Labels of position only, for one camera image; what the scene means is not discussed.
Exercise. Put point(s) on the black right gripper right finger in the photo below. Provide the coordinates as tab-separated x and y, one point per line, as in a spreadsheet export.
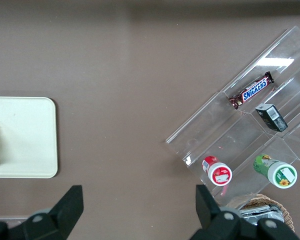
215	222

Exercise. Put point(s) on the green can white lid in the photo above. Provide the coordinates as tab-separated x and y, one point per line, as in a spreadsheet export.
282	175

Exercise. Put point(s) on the Snickers chocolate bar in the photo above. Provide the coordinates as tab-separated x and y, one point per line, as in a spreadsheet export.
255	90

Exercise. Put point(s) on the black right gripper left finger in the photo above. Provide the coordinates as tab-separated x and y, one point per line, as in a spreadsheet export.
62	215

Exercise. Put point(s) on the small black barcode box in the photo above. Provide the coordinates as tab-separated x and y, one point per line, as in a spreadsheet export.
272	120

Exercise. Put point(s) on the clear acrylic display shelf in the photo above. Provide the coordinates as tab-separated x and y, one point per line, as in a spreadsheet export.
215	120

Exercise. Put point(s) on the cream rectangular plastic tray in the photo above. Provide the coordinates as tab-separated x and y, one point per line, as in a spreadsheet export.
27	137

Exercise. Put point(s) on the silver foil packet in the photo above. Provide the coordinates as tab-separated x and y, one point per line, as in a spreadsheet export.
255	212

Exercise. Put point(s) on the woven wicker basket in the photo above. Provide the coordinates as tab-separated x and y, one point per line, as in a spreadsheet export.
287	215

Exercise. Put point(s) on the red can white lid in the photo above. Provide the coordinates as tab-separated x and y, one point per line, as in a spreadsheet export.
218	173

